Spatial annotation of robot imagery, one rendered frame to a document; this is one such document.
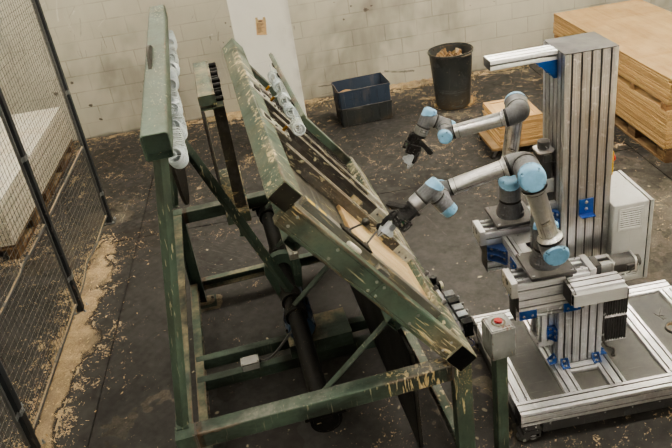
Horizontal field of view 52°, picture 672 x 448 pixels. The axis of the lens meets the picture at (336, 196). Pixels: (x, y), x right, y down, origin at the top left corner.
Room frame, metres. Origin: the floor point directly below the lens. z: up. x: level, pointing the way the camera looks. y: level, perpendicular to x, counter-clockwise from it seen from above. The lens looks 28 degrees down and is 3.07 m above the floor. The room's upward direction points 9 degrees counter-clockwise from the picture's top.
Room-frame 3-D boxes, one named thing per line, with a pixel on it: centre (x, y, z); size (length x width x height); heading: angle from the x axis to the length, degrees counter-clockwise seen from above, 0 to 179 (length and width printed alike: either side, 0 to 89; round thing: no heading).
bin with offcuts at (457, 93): (7.49, -1.51, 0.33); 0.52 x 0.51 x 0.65; 3
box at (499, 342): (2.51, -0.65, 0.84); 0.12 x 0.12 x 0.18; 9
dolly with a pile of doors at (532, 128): (6.21, -1.77, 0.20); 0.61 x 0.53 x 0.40; 3
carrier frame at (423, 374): (3.41, 0.34, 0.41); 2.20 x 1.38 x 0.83; 9
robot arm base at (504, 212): (3.26, -0.94, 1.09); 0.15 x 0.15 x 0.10
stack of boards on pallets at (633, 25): (6.60, -3.36, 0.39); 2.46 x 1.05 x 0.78; 3
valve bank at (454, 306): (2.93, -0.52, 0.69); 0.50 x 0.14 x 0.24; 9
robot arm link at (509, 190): (3.27, -0.94, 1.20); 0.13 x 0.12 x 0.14; 170
